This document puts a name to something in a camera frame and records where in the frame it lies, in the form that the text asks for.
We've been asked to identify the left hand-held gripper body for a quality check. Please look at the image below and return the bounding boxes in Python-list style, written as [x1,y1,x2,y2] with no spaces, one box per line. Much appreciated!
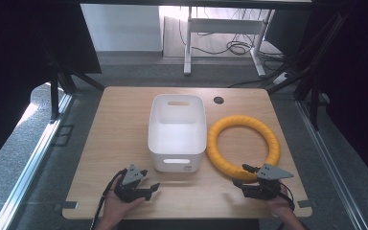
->
[114,164,151,203]

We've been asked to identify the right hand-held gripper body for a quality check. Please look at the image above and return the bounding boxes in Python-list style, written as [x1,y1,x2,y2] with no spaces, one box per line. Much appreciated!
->
[241,163,295,201]

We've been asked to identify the yellow spiral tube ring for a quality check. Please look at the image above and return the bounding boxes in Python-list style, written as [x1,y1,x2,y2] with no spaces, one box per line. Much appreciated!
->
[206,114,282,184]

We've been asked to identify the white plastic storage bin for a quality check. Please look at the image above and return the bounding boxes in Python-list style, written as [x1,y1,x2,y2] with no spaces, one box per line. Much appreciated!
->
[147,93,208,173]

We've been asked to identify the person's right hand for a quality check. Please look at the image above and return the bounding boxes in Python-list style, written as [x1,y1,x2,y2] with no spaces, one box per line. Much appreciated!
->
[264,185,296,219]

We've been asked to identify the person's left hand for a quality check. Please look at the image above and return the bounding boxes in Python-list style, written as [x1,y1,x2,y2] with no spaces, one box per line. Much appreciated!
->
[103,176,147,224]

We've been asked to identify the white power strip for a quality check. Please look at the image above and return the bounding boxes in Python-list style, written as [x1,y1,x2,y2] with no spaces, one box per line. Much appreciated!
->
[272,71,292,86]

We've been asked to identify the black metal stand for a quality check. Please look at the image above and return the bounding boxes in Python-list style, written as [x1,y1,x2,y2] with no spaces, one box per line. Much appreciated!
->
[42,47,106,124]
[262,12,353,132]

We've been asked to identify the dark curtain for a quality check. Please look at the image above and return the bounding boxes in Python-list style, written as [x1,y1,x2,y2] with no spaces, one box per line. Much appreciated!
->
[295,0,368,193]
[0,0,103,175]

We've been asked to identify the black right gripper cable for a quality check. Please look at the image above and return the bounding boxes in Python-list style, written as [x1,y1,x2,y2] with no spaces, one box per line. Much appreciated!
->
[279,181,296,212]

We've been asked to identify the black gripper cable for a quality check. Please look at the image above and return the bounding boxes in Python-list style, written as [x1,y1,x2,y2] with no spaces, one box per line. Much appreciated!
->
[279,181,296,212]
[90,169,128,230]

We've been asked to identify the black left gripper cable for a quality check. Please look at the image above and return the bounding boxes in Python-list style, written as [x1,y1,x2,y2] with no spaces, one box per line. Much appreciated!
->
[90,169,128,230]

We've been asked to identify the aluminium floor rail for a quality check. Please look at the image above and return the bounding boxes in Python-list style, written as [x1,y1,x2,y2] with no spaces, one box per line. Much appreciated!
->
[295,94,368,230]
[0,92,75,230]

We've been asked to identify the black floor cables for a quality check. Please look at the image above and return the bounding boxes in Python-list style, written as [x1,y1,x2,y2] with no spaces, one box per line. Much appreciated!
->
[177,8,286,89]

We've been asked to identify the white metal desk frame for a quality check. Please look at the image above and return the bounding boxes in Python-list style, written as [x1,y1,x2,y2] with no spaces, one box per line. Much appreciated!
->
[183,6,274,78]

